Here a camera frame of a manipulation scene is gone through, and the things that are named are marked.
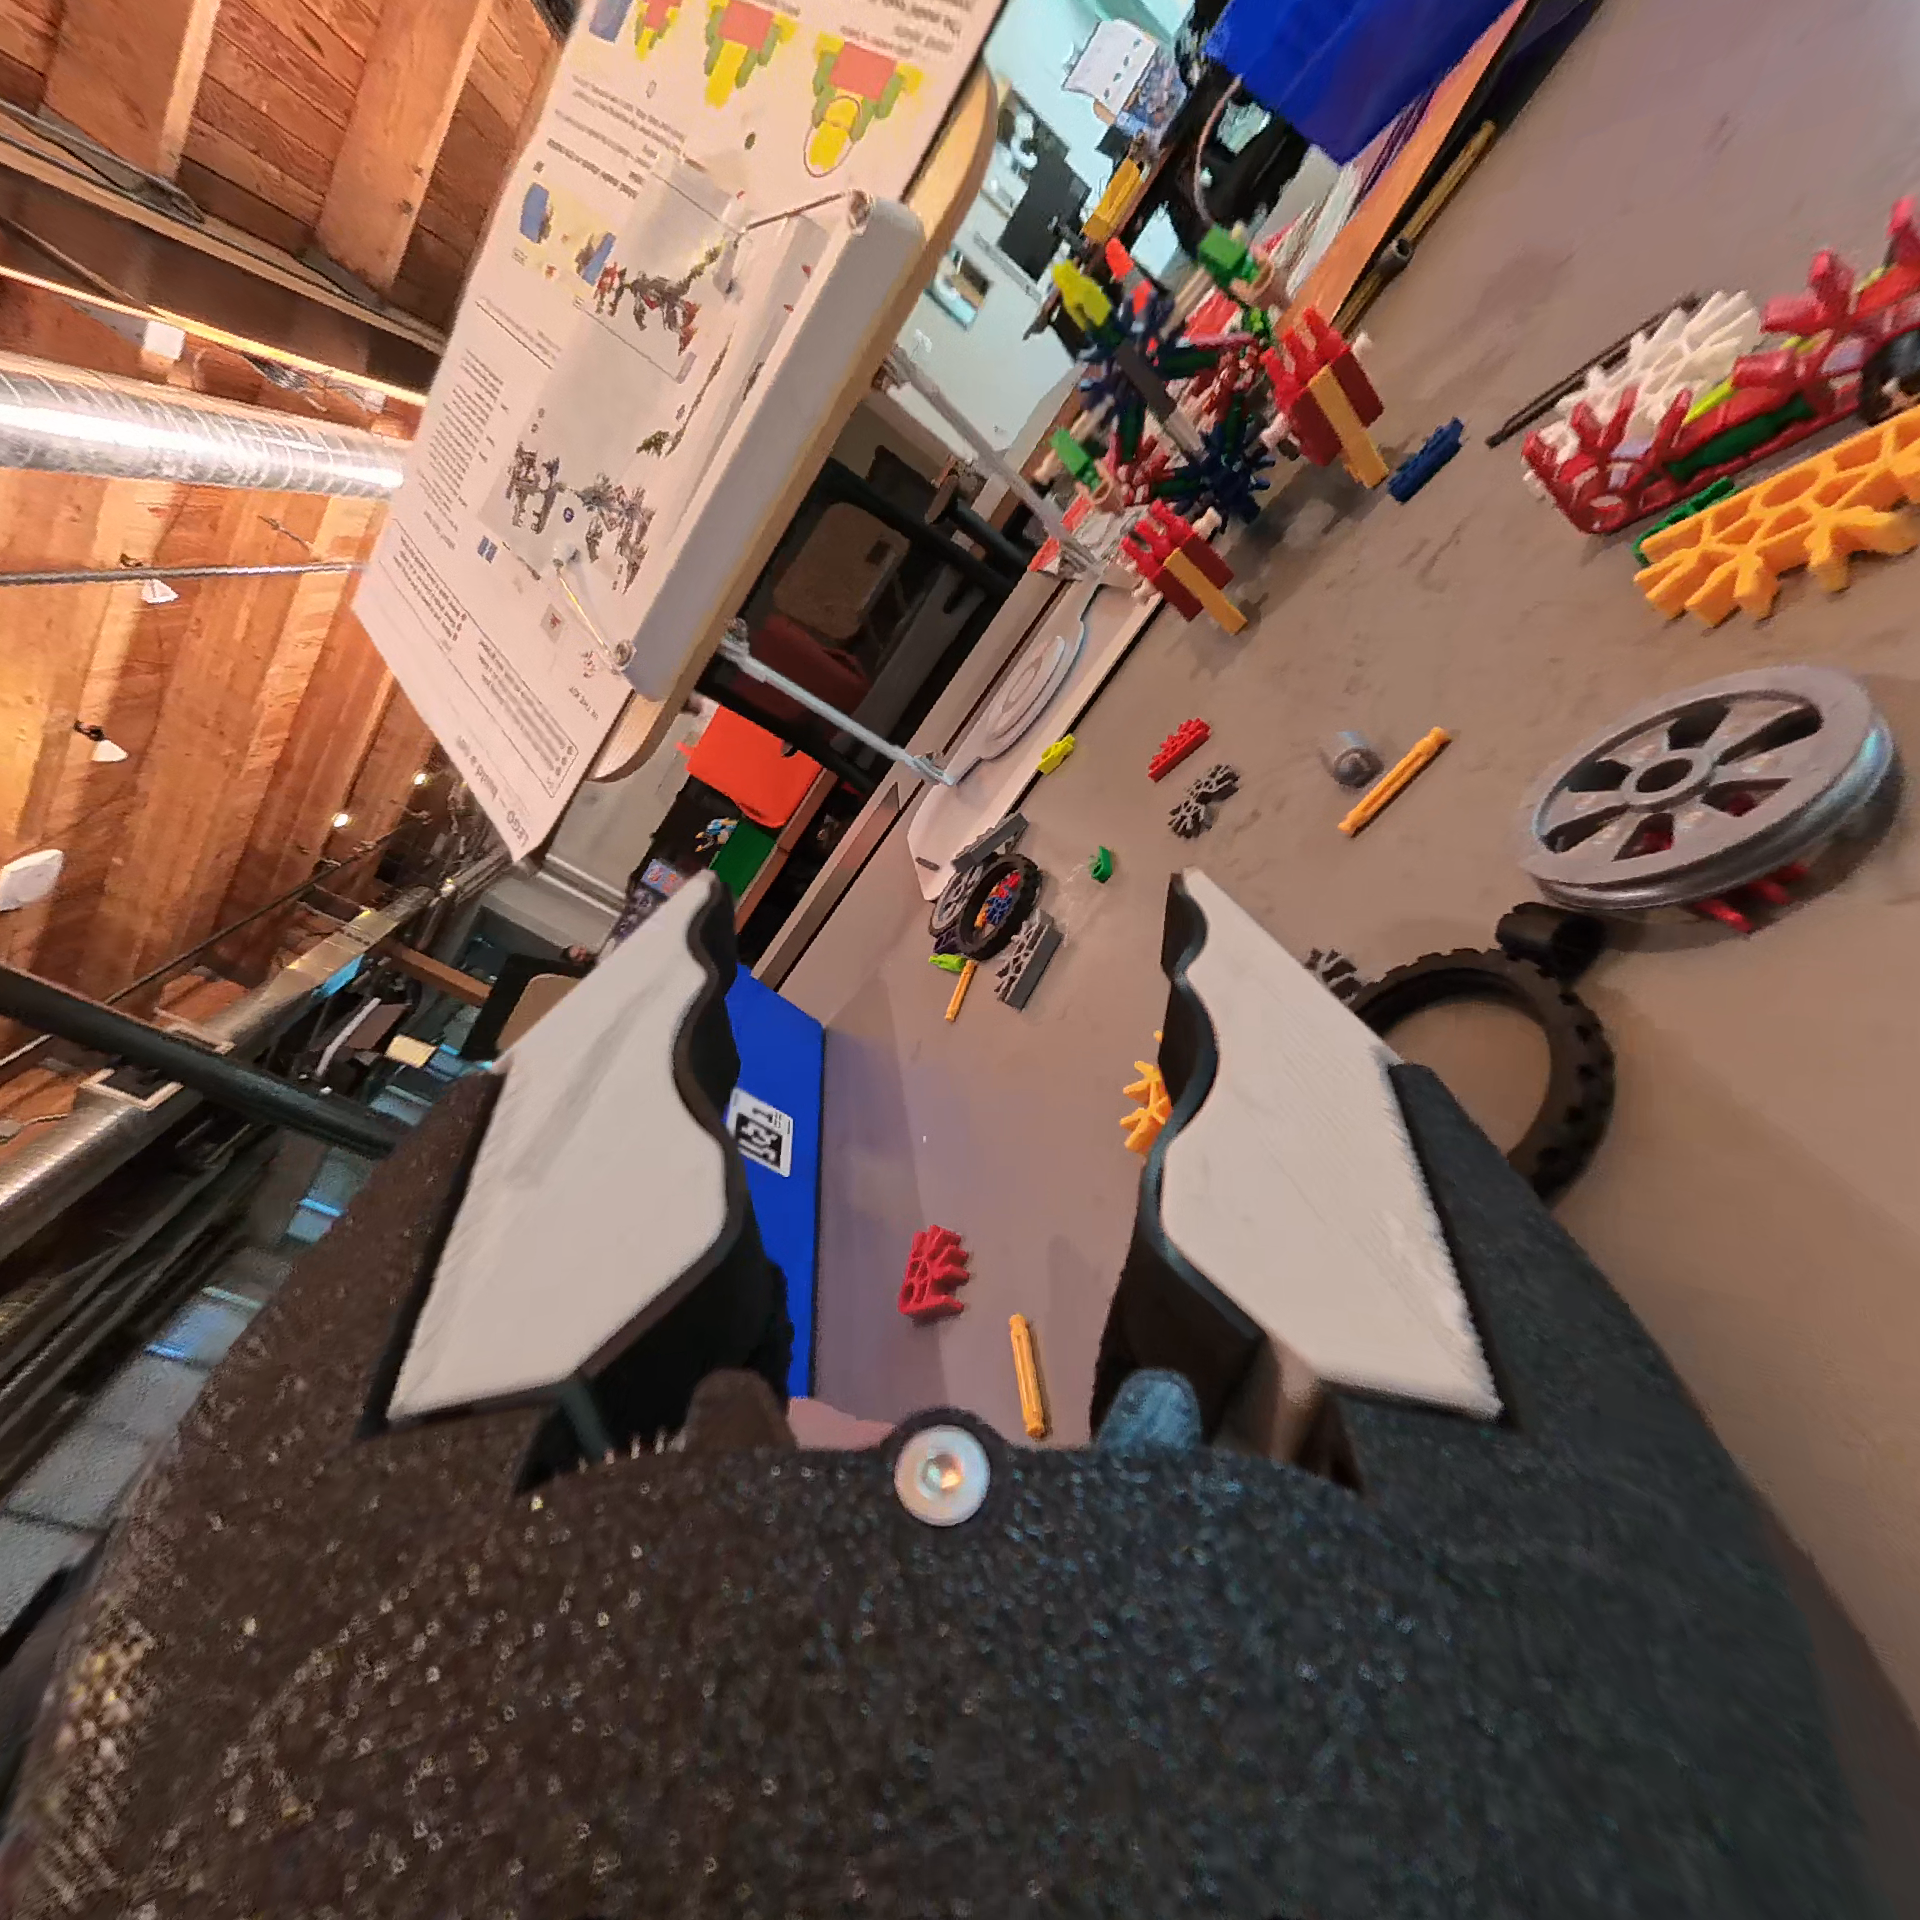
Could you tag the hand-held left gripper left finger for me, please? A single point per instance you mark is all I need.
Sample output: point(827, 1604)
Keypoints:
point(584, 1184)

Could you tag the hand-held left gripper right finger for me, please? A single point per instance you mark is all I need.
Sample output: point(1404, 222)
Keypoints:
point(1304, 1170)

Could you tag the small grey spacer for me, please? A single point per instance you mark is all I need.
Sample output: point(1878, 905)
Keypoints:
point(1354, 760)

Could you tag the yellow half-round connector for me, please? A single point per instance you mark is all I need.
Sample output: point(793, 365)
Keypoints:
point(1142, 1102)

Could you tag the blue bin with tag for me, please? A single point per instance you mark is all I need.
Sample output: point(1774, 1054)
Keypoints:
point(789, 1035)

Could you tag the black rubber tyre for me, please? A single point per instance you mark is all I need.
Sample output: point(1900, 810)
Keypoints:
point(1582, 1081)
point(1029, 909)

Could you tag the small black connector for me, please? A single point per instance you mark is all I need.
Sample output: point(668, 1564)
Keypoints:
point(1544, 938)

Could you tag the short orange rod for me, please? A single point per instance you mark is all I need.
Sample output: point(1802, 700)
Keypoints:
point(1394, 781)
point(961, 990)
point(1026, 1373)

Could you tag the grey half-round connector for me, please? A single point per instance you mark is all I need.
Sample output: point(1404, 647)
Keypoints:
point(1025, 961)

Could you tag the red half-round connector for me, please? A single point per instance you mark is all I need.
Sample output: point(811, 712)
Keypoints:
point(1179, 750)
point(931, 1275)

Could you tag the green box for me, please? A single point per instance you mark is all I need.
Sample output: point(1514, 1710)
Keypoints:
point(746, 863)

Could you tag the dark grey snowflake connector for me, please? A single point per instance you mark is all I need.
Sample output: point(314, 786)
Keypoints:
point(1204, 800)

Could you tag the grey spoked wheel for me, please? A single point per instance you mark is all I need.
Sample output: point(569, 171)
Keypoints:
point(945, 901)
point(1561, 841)

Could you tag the orange plastic bin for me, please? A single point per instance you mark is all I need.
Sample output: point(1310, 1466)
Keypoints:
point(751, 765)

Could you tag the long grey fan connector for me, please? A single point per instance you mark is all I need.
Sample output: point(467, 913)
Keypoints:
point(991, 843)

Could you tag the yellow clip connector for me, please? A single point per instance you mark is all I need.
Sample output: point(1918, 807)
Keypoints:
point(1057, 754)

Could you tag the black shelf unit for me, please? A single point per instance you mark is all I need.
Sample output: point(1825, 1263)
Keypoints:
point(961, 548)

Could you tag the small blue connector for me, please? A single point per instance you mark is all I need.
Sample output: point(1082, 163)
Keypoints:
point(1424, 460)

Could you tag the printed instruction sheet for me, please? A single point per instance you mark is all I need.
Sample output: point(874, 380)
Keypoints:
point(494, 451)

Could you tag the white sheet holder panel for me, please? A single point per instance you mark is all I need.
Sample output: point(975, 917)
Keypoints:
point(811, 451)

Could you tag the colourful construction toy model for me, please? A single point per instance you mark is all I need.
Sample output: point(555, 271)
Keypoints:
point(1321, 391)

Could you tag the yellow snowflake connector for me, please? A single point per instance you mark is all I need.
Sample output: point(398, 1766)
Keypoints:
point(1771, 532)

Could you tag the thin dark grey rod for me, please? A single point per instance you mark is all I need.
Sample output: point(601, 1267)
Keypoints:
point(1544, 412)

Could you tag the grey stand bar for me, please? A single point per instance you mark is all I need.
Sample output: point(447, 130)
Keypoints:
point(975, 435)

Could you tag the white snowflake connector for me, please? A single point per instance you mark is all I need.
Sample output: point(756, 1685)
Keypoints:
point(1695, 353)

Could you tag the red toothed connector assembly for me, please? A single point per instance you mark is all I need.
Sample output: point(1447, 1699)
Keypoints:
point(1823, 369)

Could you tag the orange cardboard toy box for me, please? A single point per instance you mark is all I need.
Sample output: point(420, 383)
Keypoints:
point(1394, 210)

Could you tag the black and silver tube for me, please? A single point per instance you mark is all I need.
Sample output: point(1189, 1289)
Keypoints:
point(1893, 375)

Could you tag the blue plastic bin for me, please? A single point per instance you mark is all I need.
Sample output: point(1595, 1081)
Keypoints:
point(1351, 61)

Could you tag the black metal rail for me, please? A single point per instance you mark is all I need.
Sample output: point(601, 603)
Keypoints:
point(181, 1058)

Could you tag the wall poster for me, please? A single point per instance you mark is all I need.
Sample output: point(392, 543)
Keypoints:
point(1118, 68)

